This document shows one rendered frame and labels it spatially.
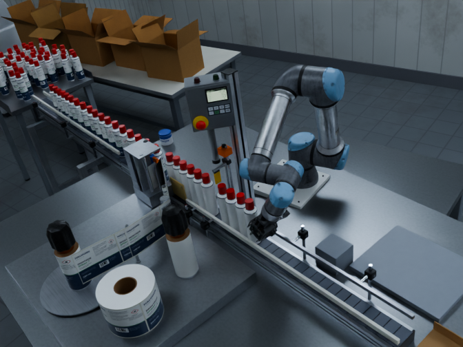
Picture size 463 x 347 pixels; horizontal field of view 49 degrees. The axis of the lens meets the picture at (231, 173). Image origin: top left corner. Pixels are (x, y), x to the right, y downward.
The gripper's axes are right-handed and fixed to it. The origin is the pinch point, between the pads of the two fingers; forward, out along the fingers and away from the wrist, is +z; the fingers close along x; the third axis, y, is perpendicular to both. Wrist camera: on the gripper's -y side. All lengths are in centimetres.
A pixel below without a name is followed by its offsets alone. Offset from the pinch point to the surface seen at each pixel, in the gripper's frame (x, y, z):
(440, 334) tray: 64, -12, -25
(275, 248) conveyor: 7.3, -1.7, 2.1
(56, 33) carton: -267, -55, 144
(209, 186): -29.7, 1.1, 4.7
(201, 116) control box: -45, -2, -22
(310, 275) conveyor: 23.8, -0.4, -7.4
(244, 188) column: -21.3, -11.8, 6.9
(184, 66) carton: -148, -90, 90
